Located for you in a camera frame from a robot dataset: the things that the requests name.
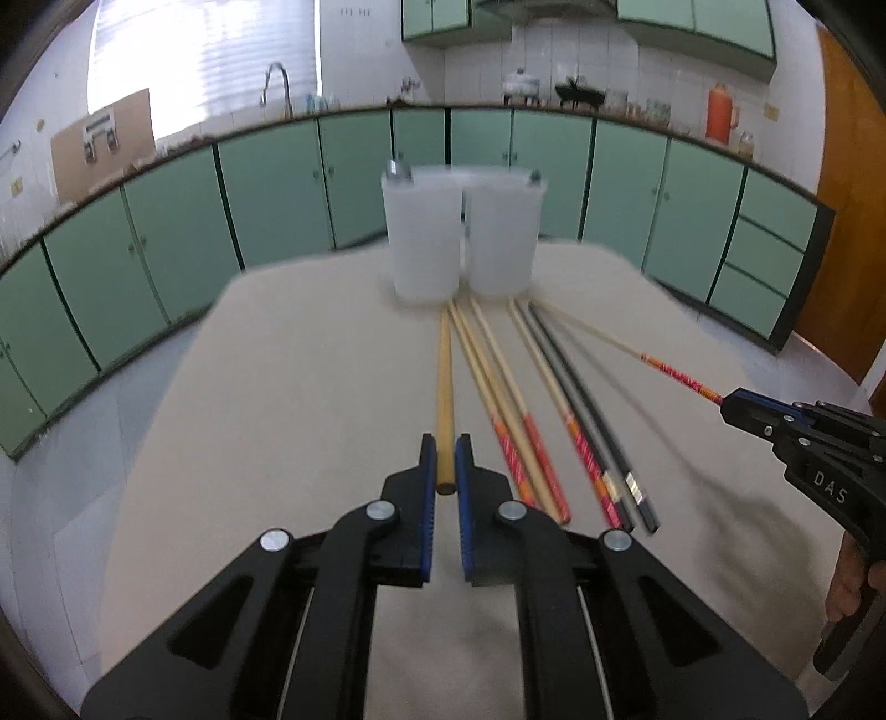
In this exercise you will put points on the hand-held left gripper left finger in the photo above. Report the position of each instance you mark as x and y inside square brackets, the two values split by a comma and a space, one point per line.
[429, 512]

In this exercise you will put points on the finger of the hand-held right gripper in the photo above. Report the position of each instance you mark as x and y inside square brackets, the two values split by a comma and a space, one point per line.
[754, 415]
[848, 422]

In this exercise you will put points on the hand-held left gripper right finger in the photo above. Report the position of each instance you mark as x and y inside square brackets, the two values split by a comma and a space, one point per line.
[462, 526]

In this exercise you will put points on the orange-red wooden chopstick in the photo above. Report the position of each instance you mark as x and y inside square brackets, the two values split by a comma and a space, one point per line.
[547, 471]

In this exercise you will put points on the red patterned wooden chopstick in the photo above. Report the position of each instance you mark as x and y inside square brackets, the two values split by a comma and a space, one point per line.
[579, 443]
[482, 388]

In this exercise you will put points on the white twin-cup chopstick holder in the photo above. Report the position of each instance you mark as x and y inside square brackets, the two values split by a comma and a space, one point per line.
[426, 235]

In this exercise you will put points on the person's right hand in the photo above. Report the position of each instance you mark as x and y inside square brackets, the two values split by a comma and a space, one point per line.
[844, 588]

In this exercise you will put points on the wooden door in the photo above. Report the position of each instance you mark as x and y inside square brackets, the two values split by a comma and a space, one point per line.
[851, 208]

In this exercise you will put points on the glass jar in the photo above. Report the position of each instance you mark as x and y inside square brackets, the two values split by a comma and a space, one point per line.
[746, 145]

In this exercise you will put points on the orange thermos jug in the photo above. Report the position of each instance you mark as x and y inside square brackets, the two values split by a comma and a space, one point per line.
[720, 114]

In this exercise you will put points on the row of small jars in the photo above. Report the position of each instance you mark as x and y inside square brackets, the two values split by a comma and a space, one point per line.
[659, 109]

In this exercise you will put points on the green base cabinet row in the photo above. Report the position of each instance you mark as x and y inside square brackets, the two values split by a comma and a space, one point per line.
[277, 187]

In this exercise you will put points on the black wok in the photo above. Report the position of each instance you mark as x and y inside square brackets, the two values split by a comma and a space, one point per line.
[580, 93]

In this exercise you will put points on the white lidded pot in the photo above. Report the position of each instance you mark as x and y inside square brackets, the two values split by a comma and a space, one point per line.
[520, 86]

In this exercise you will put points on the metal kitchen faucet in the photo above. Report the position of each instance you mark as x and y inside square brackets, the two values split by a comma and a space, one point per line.
[284, 86]

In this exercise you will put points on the range hood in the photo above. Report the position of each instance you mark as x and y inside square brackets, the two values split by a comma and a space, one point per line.
[547, 8]

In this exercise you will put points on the brown cardboard panel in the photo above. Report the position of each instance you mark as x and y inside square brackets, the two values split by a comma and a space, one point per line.
[104, 159]

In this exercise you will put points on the bright window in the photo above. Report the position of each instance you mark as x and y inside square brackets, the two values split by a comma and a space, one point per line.
[207, 62]

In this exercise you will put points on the green wall cabinet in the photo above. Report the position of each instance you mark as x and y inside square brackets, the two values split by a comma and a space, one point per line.
[436, 17]
[699, 28]

